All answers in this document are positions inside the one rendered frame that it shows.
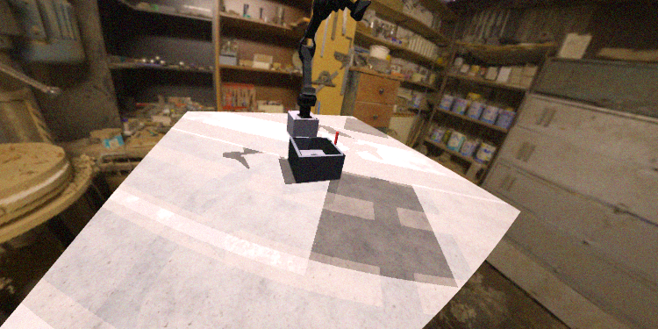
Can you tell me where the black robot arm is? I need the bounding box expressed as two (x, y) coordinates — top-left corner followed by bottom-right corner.
(297, 0), (332, 118)

